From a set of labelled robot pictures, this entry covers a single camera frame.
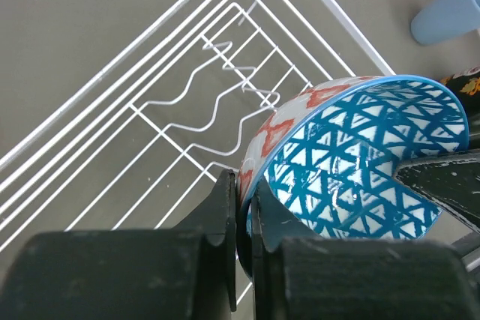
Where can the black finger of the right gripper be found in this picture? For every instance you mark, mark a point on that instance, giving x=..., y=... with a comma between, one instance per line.
x=450, y=181
x=468, y=248

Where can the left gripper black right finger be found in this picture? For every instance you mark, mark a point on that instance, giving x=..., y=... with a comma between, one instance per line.
x=299, y=275

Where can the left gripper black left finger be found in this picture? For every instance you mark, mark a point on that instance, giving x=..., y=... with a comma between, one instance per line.
x=185, y=272

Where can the blue white patterned bowl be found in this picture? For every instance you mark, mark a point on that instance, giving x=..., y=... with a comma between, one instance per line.
x=328, y=155

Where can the light blue cup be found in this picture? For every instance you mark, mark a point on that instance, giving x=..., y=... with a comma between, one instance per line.
x=442, y=20

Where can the white wire dish rack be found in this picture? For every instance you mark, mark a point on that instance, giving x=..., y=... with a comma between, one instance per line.
x=149, y=152

